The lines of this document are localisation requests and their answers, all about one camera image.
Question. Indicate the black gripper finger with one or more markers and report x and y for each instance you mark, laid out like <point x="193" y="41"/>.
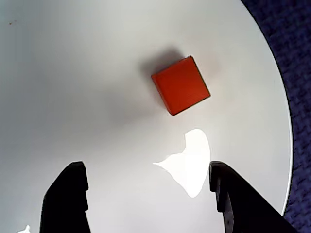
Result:
<point x="250" y="213"/>
<point x="63" y="206"/>

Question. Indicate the red cube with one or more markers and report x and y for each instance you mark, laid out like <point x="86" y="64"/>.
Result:
<point x="182" y="85"/>

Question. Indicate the white round plate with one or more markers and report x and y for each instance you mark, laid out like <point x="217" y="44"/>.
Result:
<point x="73" y="72"/>

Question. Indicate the blue woven table cloth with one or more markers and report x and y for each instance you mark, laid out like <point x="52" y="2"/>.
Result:
<point x="301" y="97"/>

